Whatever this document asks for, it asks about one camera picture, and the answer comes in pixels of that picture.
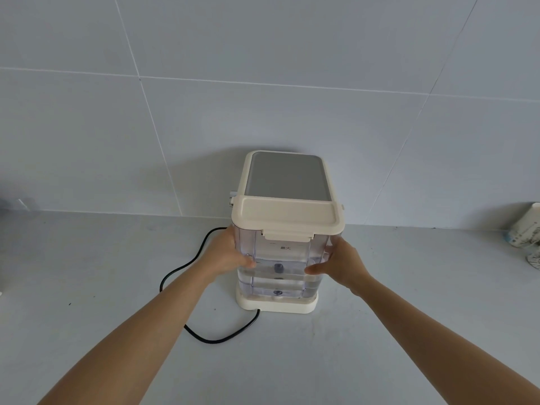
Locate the black power cable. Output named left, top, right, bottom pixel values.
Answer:
left=159, top=226, right=260, bottom=345

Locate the person's left forearm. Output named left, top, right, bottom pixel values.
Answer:
left=37, top=265, right=219, bottom=405

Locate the clear water tank cream lid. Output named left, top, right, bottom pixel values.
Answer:
left=231, top=193, right=348, bottom=301

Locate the person's left hand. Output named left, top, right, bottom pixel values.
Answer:
left=201, top=226, right=257, bottom=286

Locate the person's right hand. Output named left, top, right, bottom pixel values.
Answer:
left=304, top=236, right=374, bottom=297

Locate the cream water dispenser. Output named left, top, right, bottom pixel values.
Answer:
left=229, top=150, right=332, bottom=315

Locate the white patterned cup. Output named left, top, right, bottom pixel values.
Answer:
left=504, top=201, right=540, bottom=250

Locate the person's right forearm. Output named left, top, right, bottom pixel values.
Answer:
left=350, top=276, right=540, bottom=405

